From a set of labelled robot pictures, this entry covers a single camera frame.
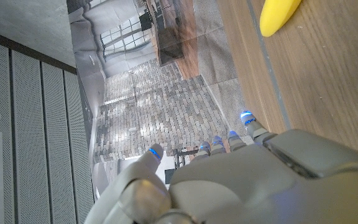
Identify yellow toy banana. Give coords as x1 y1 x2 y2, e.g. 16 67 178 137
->
259 0 303 38

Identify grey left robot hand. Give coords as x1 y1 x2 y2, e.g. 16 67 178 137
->
84 110 358 224

